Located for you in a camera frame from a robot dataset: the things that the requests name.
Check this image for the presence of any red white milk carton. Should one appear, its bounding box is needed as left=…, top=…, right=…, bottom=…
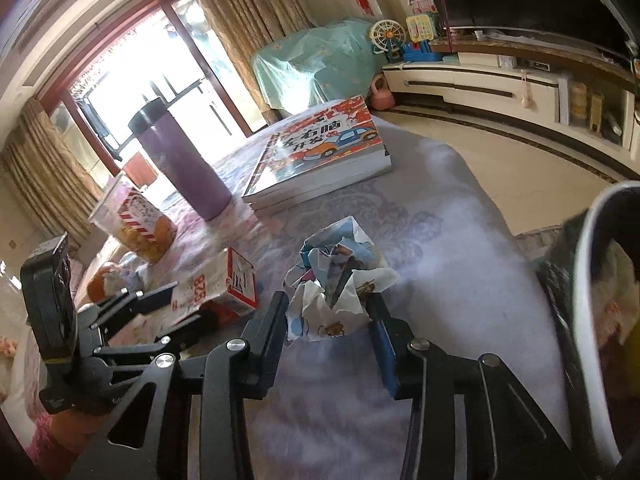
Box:
left=170, top=248, right=258, bottom=324

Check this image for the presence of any cartoon paper wrapper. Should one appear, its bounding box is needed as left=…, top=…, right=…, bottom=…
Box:
left=284, top=216, right=399, bottom=342

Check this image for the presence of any white trash bin black liner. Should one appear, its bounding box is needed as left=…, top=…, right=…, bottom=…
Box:
left=537, top=181, right=639, bottom=479

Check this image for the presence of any person's left hand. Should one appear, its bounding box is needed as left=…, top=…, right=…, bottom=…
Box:
left=48, top=408, right=108, bottom=479

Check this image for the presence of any clear jar of snack balls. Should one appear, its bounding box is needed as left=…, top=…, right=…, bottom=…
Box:
left=89, top=172, right=178, bottom=264

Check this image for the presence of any beige curtain left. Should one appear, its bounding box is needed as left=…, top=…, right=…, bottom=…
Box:
left=1, top=98, right=103, bottom=250

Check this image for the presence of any beige curtain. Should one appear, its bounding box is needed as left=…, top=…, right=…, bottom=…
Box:
left=196, top=0, right=312, bottom=65
left=1, top=98, right=103, bottom=250

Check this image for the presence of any red children's book stack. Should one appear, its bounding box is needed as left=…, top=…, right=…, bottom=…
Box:
left=242, top=96, right=392, bottom=214

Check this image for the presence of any pink kettlebell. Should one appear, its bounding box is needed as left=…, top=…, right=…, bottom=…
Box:
left=370, top=74, right=396, bottom=112

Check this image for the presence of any purple thermos bottle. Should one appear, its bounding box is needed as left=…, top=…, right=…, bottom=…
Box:
left=128, top=98, right=232, bottom=221

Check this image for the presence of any teal cloth covered armchair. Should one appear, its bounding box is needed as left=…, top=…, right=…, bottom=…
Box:
left=250, top=18, right=386, bottom=115

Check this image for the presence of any toy ferris wheel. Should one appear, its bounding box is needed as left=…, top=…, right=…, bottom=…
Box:
left=368, top=20, right=407, bottom=63

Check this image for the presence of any yellow toy phone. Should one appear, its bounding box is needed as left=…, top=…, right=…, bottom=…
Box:
left=406, top=14, right=437, bottom=44

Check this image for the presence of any white tv cabinet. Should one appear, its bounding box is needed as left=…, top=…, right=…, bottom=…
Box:
left=384, top=37, right=639, bottom=170

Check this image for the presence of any beige curtain right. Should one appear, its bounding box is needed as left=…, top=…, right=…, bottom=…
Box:
left=196, top=0, right=312, bottom=65

